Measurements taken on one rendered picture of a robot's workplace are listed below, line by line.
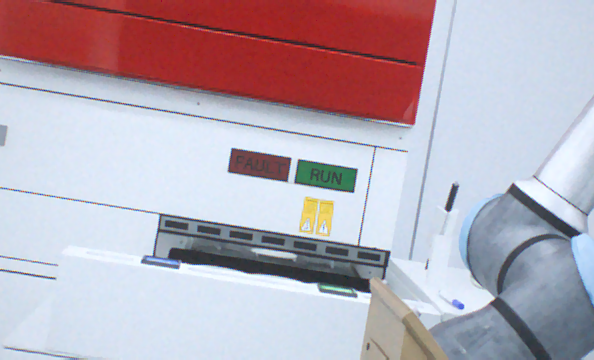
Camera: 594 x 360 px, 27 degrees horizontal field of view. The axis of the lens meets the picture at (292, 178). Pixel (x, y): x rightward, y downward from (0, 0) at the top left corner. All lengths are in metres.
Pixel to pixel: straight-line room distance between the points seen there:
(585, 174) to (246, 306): 0.52
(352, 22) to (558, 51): 1.73
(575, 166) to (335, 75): 0.85
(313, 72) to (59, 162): 0.51
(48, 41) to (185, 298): 0.75
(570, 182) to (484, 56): 2.38
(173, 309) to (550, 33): 2.43
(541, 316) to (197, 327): 0.54
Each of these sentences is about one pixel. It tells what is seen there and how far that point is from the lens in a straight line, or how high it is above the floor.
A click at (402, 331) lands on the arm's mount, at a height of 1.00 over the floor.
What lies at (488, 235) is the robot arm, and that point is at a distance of 1.57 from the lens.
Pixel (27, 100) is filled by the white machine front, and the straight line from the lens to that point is 2.39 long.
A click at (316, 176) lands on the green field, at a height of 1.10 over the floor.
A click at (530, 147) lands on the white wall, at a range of 3.96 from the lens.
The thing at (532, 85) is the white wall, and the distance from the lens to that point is 3.95.
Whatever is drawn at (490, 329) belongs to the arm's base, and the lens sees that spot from 1.44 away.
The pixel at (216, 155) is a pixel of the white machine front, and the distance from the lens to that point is 2.36.
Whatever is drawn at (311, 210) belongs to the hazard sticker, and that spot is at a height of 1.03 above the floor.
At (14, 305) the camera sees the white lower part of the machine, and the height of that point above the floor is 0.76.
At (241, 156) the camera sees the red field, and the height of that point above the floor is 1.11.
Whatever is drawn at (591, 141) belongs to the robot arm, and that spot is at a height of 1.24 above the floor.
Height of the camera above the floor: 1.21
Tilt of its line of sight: 3 degrees down
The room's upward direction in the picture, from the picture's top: 10 degrees clockwise
